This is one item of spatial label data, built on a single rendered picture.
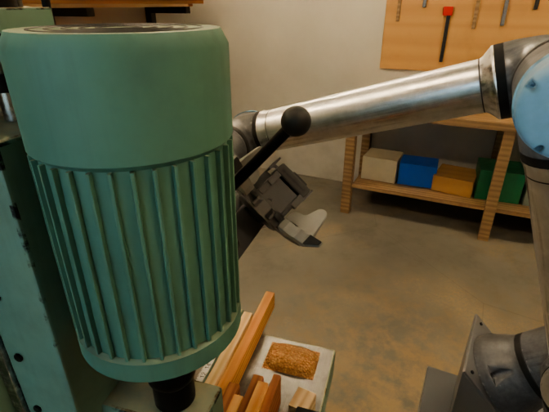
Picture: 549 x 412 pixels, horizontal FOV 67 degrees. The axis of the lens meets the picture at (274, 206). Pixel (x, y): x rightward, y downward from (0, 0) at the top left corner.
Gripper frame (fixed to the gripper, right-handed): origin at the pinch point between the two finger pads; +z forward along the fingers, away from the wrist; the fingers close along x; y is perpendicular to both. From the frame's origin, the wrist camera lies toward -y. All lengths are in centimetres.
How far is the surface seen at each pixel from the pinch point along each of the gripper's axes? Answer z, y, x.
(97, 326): 9.0, -21.0, -4.9
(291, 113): 5.7, 7.7, -6.4
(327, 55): -280, 172, -28
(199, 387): -6.6, -23.0, 10.3
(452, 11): -210, 229, 16
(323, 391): -22.7, -13.5, 31.9
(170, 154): 18.2, -6.0, -10.1
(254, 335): -31.9, -15.6, 18.3
